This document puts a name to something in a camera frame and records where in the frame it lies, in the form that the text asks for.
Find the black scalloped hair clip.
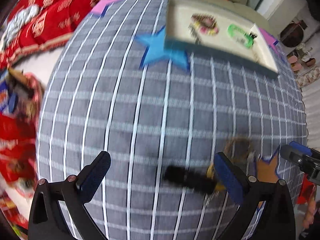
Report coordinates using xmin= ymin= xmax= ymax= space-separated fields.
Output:
xmin=163 ymin=165 xmax=217 ymax=195

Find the person's hand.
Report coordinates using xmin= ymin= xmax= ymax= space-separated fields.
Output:
xmin=303 ymin=197 xmax=319 ymax=229

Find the orange star sticker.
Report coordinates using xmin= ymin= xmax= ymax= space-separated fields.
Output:
xmin=256 ymin=146 xmax=280 ymax=183

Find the blue snack box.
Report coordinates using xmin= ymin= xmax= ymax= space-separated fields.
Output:
xmin=0 ymin=80 xmax=10 ymax=114

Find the pink star sticker right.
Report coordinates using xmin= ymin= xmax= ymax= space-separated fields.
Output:
xmin=259 ymin=28 xmax=286 ymax=63

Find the pink star sticker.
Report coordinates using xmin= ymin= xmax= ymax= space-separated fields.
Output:
xmin=259 ymin=28 xmax=286 ymax=63
xmin=90 ymin=0 xmax=123 ymax=17

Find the white washing machine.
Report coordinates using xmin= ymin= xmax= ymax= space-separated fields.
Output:
xmin=280 ymin=20 xmax=308 ymax=48

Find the small black claw clip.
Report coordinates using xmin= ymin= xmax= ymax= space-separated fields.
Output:
xmin=249 ymin=32 xmax=257 ymax=40

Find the grey checked tablecloth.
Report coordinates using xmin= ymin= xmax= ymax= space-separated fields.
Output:
xmin=37 ymin=0 xmax=307 ymax=239

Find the green translucent bangle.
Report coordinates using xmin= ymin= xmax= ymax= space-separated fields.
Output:
xmin=227 ymin=24 xmax=254 ymax=49

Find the silver metal hair clip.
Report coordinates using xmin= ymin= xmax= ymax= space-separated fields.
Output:
xmin=188 ymin=24 xmax=201 ymax=45

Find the white shallow tray box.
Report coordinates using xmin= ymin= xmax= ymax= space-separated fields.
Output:
xmin=165 ymin=0 xmax=279 ymax=79

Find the blue star sticker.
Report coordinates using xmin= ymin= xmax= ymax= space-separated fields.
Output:
xmin=135 ymin=26 xmax=190 ymax=72

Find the grey white knit cloth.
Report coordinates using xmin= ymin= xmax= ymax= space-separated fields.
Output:
xmin=1 ymin=4 xmax=40 ymax=51

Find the red wedding blanket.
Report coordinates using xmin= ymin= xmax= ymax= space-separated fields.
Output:
xmin=1 ymin=0 xmax=100 ymax=69

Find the pink star sticker left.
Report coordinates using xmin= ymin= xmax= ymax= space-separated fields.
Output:
xmin=90 ymin=0 xmax=123 ymax=17

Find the yellow hair tie with flower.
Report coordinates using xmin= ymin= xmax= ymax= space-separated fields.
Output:
xmin=206 ymin=163 xmax=227 ymax=192

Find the beige braided hair tie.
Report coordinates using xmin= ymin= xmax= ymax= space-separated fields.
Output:
xmin=223 ymin=136 xmax=257 ymax=164

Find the pink yellow beaded bracelet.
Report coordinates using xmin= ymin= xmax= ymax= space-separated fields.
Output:
xmin=188 ymin=19 xmax=220 ymax=36

